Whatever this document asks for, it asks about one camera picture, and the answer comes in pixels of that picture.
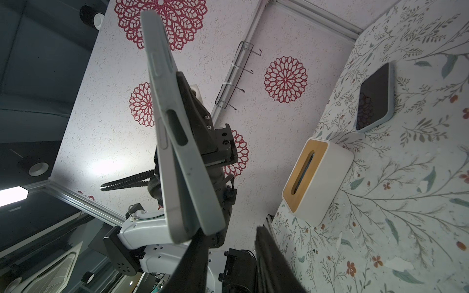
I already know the black wire wall rack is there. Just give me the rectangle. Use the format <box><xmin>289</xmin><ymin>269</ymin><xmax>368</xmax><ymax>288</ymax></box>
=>
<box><xmin>214</xmin><ymin>40</ymin><xmax>263</xmax><ymax>109</ymax></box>

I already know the white wooden-top tissue box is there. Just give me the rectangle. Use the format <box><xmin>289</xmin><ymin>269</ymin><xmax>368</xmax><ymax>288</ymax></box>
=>
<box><xmin>282</xmin><ymin>138</ymin><xmax>354</xmax><ymax>226</ymax></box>

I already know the pale green phone case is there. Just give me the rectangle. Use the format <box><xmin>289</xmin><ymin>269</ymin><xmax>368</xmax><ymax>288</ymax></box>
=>
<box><xmin>140</xmin><ymin>10</ymin><xmax>225</xmax><ymax>236</ymax></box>

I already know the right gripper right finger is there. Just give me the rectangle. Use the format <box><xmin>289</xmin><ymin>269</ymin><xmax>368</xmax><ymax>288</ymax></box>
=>
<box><xmin>255</xmin><ymin>227</ymin><xmax>306</xmax><ymax>293</ymax></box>

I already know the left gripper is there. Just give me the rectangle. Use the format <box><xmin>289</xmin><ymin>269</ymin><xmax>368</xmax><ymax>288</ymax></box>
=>
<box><xmin>176</xmin><ymin>72</ymin><xmax>238</xmax><ymax>183</ymax></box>

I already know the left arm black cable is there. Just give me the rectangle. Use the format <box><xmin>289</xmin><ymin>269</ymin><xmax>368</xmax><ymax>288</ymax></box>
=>
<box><xmin>99</xmin><ymin>168</ymin><xmax>158</xmax><ymax>192</ymax></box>

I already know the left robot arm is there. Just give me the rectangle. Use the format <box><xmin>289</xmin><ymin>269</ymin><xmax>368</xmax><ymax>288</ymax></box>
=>
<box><xmin>100</xmin><ymin>72</ymin><xmax>238</xmax><ymax>293</ymax></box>

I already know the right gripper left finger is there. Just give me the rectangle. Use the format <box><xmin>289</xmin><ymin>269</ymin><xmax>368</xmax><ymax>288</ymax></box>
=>
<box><xmin>161</xmin><ymin>229</ymin><xmax>211</xmax><ymax>293</ymax></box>

